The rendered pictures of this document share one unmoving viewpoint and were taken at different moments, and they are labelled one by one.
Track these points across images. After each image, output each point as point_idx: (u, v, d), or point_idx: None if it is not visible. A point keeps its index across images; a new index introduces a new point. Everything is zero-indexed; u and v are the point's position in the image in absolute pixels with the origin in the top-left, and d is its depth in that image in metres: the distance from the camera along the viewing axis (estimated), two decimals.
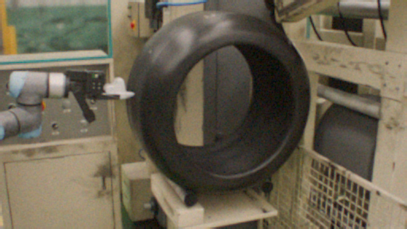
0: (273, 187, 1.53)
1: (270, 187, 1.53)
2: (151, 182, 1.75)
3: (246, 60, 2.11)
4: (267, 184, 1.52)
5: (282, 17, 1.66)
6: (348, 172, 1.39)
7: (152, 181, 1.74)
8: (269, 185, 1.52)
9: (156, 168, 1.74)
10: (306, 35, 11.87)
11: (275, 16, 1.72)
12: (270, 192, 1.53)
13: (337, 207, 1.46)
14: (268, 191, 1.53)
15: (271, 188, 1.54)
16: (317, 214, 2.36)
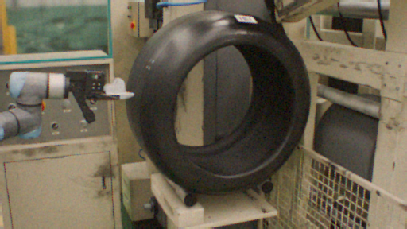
0: (266, 182, 1.52)
1: (267, 185, 1.52)
2: (151, 182, 1.75)
3: (246, 60, 2.11)
4: (265, 190, 1.52)
5: (282, 17, 1.66)
6: (348, 172, 1.39)
7: (152, 181, 1.74)
8: (265, 187, 1.52)
9: (156, 168, 1.74)
10: (306, 35, 11.87)
11: (275, 16, 1.72)
12: (271, 182, 1.53)
13: (337, 207, 1.46)
14: (271, 186, 1.53)
15: (267, 180, 1.53)
16: (317, 214, 2.36)
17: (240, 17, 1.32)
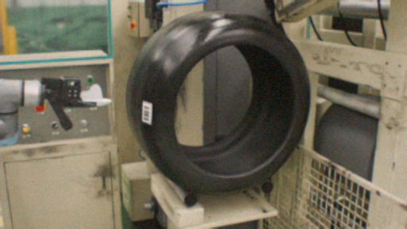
0: (271, 191, 1.53)
1: (269, 188, 1.53)
2: (151, 182, 1.75)
3: (246, 60, 2.11)
4: (269, 184, 1.52)
5: (282, 17, 1.66)
6: (348, 172, 1.39)
7: (152, 181, 1.74)
8: (270, 187, 1.53)
9: (156, 168, 1.74)
10: (306, 35, 11.87)
11: (275, 16, 1.72)
12: (266, 193, 1.53)
13: (337, 207, 1.46)
14: (265, 191, 1.52)
15: (268, 191, 1.54)
16: (317, 214, 2.36)
17: (145, 117, 1.29)
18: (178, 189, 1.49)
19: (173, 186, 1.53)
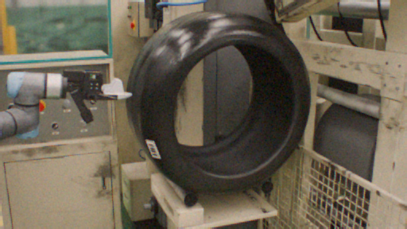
0: (273, 186, 1.53)
1: (270, 187, 1.53)
2: (151, 182, 1.75)
3: (246, 60, 2.11)
4: (266, 184, 1.52)
5: (282, 17, 1.66)
6: (348, 172, 1.39)
7: (152, 181, 1.74)
8: (269, 185, 1.52)
9: (156, 168, 1.74)
10: (306, 35, 11.87)
11: (275, 16, 1.72)
12: (271, 191, 1.53)
13: (337, 207, 1.46)
14: (268, 191, 1.53)
15: (271, 187, 1.54)
16: (317, 214, 2.36)
17: (153, 153, 1.33)
18: (177, 192, 1.49)
19: (173, 188, 1.53)
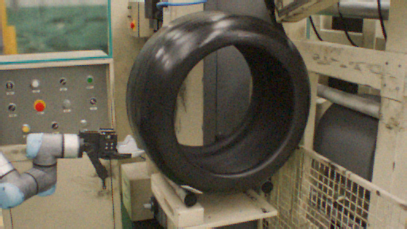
0: (261, 190, 1.52)
1: (265, 189, 1.52)
2: (151, 182, 1.75)
3: (246, 60, 2.11)
4: (269, 190, 1.53)
5: (282, 17, 1.66)
6: (348, 172, 1.39)
7: (152, 181, 1.74)
8: (266, 190, 1.52)
9: (156, 168, 1.74)
10: (306, 35, 11.87)
11: (275, 16, 1.72)
12: (263, 184, 1.52)
13: (337, 207, 1.46)
14: (266, 184, 1.52)
15: (261, 187, 1.53)
16: (317, 214, 2.36)
17: (194, 191, 1.41)
18: None
19: None
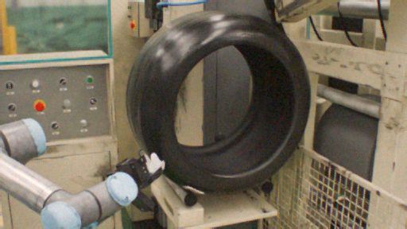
0: (261, 188, 1.52)
1: (265, 188, 1.52)
2: (151, 182, 1.75)
3: (246, 60, 2.11)
4: (269, 191, 1.53)
5: (282, 17, 1.66)
6: (348, 172, 1.39)
7: (152, 181, 1.74)
8: (266, 190, 1.52)
9: None
10: (306, 35, 11.87)
11: (275, 16, 1.72)
12: (264, 184, 1.52)
13: (337, 207, 1.46)
14: (267, 184, 1.52)
15: (261, 185, 1.53)
16: (317, 214, 2.36)
17: (195, 192, 1.41)
18: None
19: None
